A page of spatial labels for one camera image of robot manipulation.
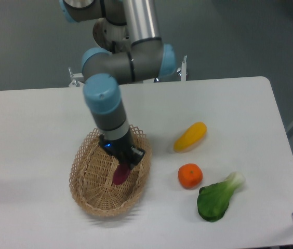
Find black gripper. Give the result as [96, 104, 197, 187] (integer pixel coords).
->
[98, 130, 145, 170]

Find purple sweet potato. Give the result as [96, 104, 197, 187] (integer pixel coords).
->
[112, 163, 131, 185]

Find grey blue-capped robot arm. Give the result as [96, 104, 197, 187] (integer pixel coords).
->
[60, 1, 176, 170]

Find oval wicker basket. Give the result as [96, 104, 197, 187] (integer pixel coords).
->
[69, 126, 152, 217]

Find orange tangerine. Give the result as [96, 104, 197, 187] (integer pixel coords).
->
[177, 163, 203, 189]

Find green bok choy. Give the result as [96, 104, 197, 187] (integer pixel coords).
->
[196, 172, 245, 222]

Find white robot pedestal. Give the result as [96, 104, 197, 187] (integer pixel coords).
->
[92, 18, 130, 53]

